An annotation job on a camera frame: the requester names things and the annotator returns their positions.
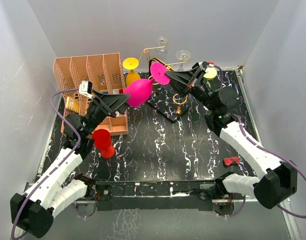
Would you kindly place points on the clear wine glass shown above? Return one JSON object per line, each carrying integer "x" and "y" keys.
{"x": 183, "y": 56}
{"x": 162, "y": 44}

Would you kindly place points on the clear wine glass left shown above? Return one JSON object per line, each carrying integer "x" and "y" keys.
{"x": 162, "y": 44}

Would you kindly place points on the small red object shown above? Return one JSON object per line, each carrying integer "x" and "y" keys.
{"x": 228, "y": 161}

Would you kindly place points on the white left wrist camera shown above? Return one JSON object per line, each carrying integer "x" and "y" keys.
{"x": 85, "y": 89}

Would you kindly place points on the magenta wine glass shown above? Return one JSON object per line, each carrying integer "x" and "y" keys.
{"x": 141, "y": 89}

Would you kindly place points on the pink plastic file organizer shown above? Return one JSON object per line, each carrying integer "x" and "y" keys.
{"x": 105, "y": 72}

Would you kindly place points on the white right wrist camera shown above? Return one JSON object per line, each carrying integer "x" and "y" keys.
{"x": 209, "y": 65}

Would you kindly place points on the gold wire wine glass rack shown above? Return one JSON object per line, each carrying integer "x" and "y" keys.
{"x": 163, "y": 96}

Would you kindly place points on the green wine glass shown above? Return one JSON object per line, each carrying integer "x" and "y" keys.
{"x": 210, "y": 74}

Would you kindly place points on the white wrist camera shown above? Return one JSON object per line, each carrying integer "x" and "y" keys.
{"x": 85, "y": 89}
{"x": 209, "y": 65}

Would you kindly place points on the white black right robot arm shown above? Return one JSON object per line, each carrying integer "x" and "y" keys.
{"x": 275, "y": 180}

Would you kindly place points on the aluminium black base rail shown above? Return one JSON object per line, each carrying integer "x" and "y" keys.
{"x": 109, "y": 196}

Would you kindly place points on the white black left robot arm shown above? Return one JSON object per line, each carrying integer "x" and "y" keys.
{"x": 35, "y": 210}

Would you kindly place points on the red wine glass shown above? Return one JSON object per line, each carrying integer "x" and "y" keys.
{"x": 102, "y": 140}

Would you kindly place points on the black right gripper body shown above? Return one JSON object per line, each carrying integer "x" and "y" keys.
{"x": 202, "y": 90}

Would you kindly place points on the clear wine glass right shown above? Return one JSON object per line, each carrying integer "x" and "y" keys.
{"x": 183, "y": 56}

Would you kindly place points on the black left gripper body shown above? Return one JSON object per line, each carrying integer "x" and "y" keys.
{"x": 95, "y": 116}

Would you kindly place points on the yellow wine glass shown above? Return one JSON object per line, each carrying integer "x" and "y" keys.
{"x": 131, "y": 64}

